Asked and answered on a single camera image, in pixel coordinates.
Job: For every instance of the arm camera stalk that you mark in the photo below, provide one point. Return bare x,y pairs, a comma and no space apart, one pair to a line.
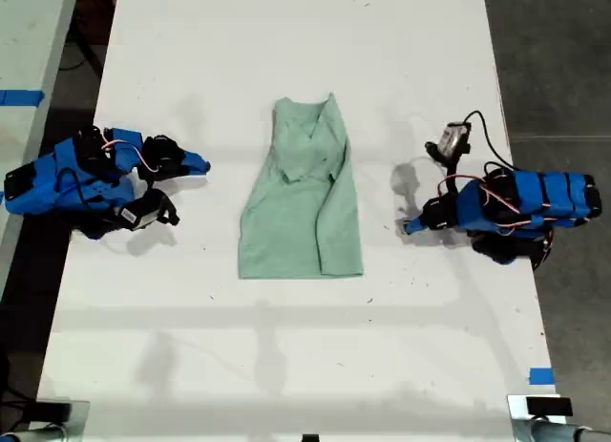
170,213
436,152

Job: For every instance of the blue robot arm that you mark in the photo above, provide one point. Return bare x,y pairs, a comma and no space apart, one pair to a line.
549,194
90,191

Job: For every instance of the arm camera box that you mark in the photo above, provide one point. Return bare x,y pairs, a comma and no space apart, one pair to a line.
141,212
453,139

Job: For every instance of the grey metal tube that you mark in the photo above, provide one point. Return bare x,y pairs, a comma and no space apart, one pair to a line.
554,431

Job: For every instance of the white side table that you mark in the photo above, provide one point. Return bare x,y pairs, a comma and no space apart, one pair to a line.
28,55

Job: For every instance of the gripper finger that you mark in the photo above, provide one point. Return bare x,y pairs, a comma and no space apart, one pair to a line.
417,224
191,162

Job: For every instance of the small black box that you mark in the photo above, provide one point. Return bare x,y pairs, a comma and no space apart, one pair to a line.
53,410
549,406

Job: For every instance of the pale green T-shirt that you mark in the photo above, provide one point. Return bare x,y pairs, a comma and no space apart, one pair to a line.
296,213

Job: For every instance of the blue tape strip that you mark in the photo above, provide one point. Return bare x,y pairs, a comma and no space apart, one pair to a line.
19,97
541,376

